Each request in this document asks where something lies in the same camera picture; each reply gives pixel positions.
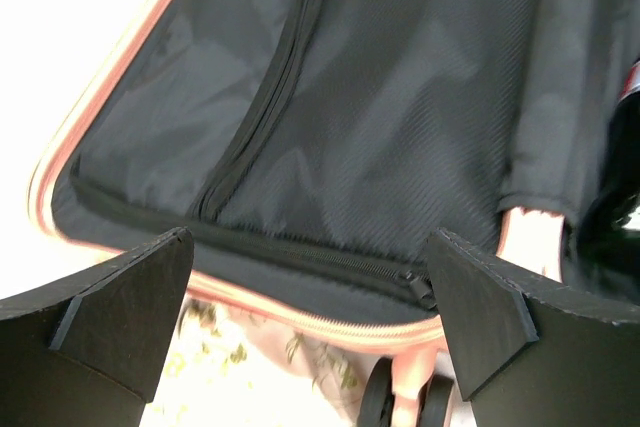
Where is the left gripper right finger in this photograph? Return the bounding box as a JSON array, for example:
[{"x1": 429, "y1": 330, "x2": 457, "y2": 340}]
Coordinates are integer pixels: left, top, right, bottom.
[{"x1": 426, "y1": 230, "x2": 639, "y2": 427}]

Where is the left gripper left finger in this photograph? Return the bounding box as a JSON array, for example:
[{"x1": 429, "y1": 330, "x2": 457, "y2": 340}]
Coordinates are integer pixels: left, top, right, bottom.
[{"x1": 1, "y1": 228, "x2": 194, "y2": 427}]

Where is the cola bottle red cap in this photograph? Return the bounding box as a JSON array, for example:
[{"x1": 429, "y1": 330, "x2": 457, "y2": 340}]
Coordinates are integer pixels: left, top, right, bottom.
[{"x1": 577, "y1": 63, "x2": 639, "y2": 304}]

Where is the pink hardshell suitcase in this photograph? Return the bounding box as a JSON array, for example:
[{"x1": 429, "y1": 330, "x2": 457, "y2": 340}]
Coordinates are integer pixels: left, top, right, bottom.
[{"x1": 28, "y1": 0, "x2": 639, "y2": 426}]

